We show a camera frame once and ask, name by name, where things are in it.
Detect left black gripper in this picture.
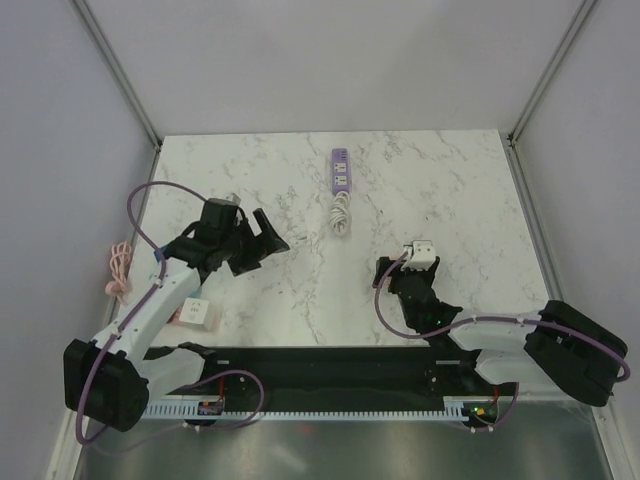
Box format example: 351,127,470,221
219,209,287,276

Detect purple power strip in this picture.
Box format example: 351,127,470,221
330,148,352,196

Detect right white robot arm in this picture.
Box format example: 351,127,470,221
372,255,631,407

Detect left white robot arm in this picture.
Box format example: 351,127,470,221
63,199,289,432

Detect white cube socket adapter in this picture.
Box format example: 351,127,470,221
178,298,211,331

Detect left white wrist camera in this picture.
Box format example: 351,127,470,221
225,194,241,206

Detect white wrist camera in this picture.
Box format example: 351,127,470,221
401,240,437,271
225,194,241,206

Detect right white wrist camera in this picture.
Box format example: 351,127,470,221
401,240,437,271

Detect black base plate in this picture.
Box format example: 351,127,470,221
178,345,515,412

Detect white slotted cable duct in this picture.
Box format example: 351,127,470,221
142,397,496,422

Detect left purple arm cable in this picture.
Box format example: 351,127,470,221
74,180,211,447

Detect pink coiled cable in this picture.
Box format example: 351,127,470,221
103,240,133,306

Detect left aluminium frame post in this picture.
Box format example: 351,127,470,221
69,0,162,152

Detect aluminium frame post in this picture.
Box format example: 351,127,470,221
505,0,600,148
69,0,162,152

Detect right aluminium frame post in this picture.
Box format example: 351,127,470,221
505,0,600,148

